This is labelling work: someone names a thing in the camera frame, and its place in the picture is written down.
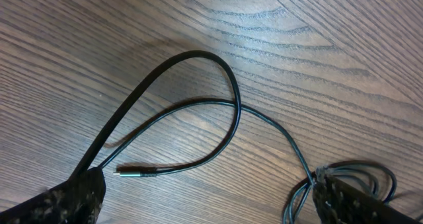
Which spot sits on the black usb cable white plug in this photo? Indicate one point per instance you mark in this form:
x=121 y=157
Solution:
x=303 y=189

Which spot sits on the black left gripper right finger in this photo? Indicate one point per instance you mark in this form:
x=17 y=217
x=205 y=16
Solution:
x=350 y=196

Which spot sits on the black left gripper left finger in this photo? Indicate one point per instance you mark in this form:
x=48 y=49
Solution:
x=77 y=200

